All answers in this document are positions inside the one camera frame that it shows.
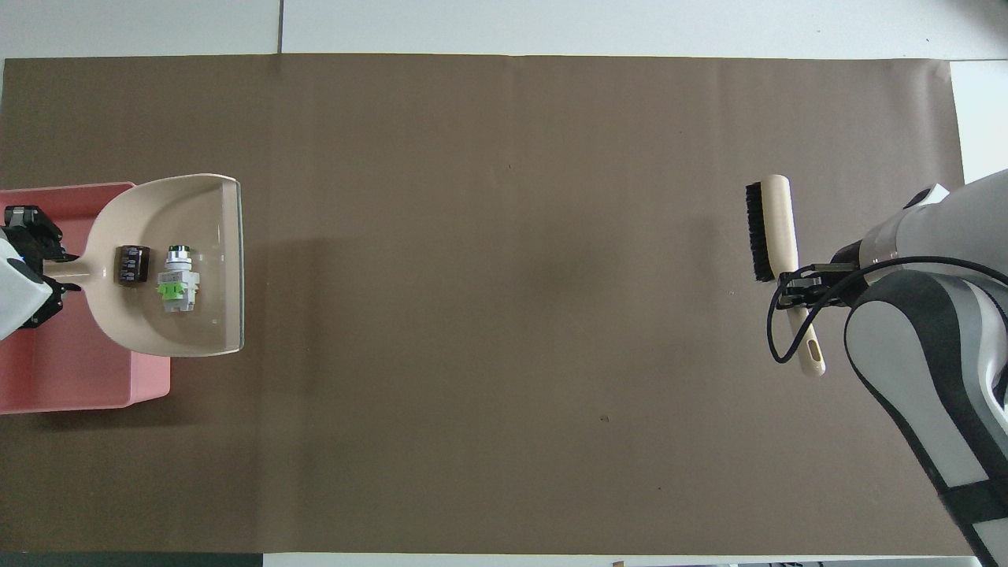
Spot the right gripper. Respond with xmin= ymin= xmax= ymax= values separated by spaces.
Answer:
xmin=777 ymin=241 xmax=869 ymax=313

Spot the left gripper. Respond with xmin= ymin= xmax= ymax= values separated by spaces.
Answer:
xmin=4 ymin=206 xmax=83 ymax=330

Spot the beige brush with black bristles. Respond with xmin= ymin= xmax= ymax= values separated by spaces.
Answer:
xmin=744 ymin=174 xmax=827 ymax=380

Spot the beige plastic dustpan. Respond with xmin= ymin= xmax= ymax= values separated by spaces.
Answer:
xmin=43 ymin=173 xmax=246 ymax=358

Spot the pink plastic bin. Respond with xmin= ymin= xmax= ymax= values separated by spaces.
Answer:
xmin=0 ymin=182 xmax=172 ymax=417

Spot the brown cylindrical capacitor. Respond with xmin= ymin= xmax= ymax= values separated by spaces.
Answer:
xmin=115 ymin=244 xmax=152 ymax=289

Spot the black cable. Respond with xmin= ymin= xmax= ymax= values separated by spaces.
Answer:
xmin=767 ymin=255 xmax=1008 ymax=365

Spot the white green push-button switch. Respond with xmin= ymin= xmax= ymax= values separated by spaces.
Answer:
xmin=155 ymin=244 xmax=202 ymax=315

